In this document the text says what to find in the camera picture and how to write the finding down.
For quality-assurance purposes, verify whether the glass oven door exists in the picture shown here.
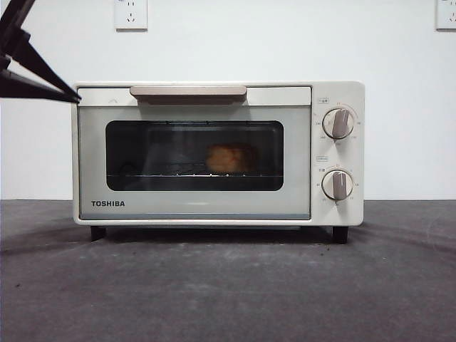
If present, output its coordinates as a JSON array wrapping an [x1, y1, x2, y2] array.
[[76, 85, 313, 221]]

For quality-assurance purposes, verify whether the golden brown bread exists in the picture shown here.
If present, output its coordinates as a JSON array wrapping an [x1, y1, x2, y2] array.
[[205, 142, 261, 172]]

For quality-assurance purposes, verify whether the cream Toshiba toaster oven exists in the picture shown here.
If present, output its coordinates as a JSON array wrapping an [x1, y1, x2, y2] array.
[[73, 80, 366, 244]]

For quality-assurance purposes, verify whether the cream oven knob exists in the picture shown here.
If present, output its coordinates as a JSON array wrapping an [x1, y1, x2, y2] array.
[[321, 108, 356, 140], [320, 170, 354, 201]]

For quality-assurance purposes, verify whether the white wall socket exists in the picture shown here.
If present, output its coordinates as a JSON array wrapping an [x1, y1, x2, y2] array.
[[114, 0, 148, 31], [435, 0, 456, 31]]

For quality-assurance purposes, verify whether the metal wire oven rack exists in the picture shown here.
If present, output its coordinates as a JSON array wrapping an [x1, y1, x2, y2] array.
[[108, 162, 282, 179]]

